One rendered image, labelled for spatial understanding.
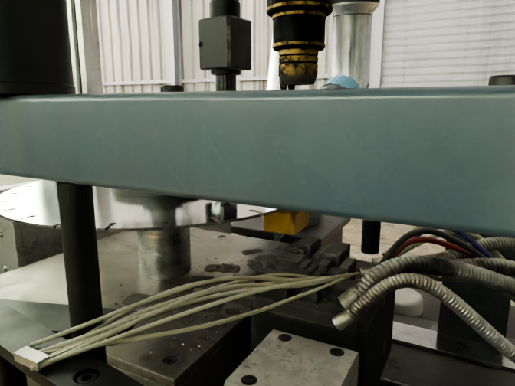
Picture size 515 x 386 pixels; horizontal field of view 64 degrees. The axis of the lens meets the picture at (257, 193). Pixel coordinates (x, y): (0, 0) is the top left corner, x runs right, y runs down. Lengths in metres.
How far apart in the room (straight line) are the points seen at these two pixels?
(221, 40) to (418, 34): 5.97
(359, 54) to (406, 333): 0.62
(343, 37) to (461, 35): 5.37
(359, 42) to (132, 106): 0.85
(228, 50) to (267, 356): 0.29
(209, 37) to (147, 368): 0.31
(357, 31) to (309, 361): 0.81
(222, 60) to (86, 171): 0.27
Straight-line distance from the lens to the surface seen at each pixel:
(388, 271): 0.33
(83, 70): 1.00
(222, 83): 0.45
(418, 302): 0.65
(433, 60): 6.31
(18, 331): 0.25
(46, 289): 0.51
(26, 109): 0.22
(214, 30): 0.45
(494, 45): 6.28
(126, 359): 0.36
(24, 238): 0.69
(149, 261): 0.48
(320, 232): 1.00
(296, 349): 0.29
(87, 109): 0.19
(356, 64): 0.99
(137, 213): 0.37
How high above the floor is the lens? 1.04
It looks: 12 degrees down
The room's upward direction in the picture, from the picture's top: straight up
